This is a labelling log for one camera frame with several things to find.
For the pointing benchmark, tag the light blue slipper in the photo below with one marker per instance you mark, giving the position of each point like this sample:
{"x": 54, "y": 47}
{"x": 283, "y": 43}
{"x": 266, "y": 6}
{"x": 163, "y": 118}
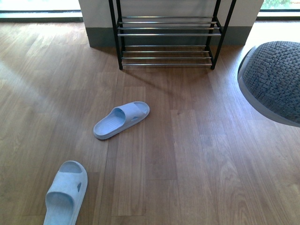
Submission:
{"x": 121, "y": 118}
{"x": 65, "y": 195}

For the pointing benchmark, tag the grey knit sneaker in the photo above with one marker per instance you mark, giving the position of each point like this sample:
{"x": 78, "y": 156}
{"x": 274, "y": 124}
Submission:
{"x": 269, "y": 79}

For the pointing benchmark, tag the black metal shoe rack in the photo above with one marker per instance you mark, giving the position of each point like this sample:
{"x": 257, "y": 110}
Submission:
{"x": 168, "y": 40}

